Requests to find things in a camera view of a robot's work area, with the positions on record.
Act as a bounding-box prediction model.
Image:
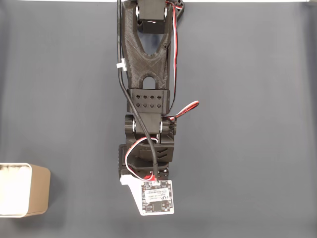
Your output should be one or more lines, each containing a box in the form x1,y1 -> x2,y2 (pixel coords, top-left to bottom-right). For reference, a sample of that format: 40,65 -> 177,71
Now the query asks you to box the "beige box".
0,163 -> 52,218

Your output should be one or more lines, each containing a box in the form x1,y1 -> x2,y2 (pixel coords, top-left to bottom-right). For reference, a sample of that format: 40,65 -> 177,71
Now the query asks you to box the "white padding paper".
0,165 -> 30,215

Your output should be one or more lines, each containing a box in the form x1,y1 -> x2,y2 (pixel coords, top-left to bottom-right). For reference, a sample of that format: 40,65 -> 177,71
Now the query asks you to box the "red white black servo wire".
162,0 -> 200,123
124,137 -> 159,182

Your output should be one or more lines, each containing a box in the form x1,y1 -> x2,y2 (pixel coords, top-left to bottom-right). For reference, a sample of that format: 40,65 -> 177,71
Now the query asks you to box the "white camera board mount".
119,174 -> 175,216

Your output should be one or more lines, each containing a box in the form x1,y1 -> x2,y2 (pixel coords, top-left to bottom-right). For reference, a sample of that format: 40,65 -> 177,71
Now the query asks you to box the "black camera cable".
116,0 -> 160,183

